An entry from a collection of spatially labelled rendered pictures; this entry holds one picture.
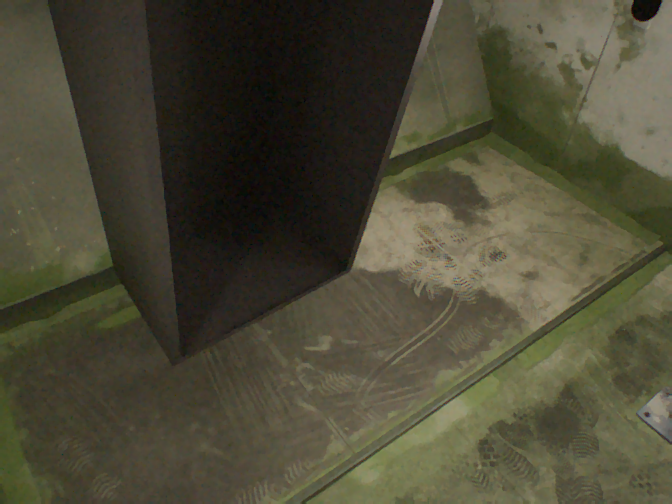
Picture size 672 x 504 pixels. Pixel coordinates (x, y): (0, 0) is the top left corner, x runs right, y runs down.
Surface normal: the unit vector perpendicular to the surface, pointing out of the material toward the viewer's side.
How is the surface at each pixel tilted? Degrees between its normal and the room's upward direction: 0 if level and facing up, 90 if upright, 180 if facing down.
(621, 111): 90
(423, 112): 57
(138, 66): 102
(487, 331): 0
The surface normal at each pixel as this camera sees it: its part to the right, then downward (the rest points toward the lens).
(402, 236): 0.05, -0.73
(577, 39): -0.81, 0.37
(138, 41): 0.60, 0.69
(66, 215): 0.52, 0.08
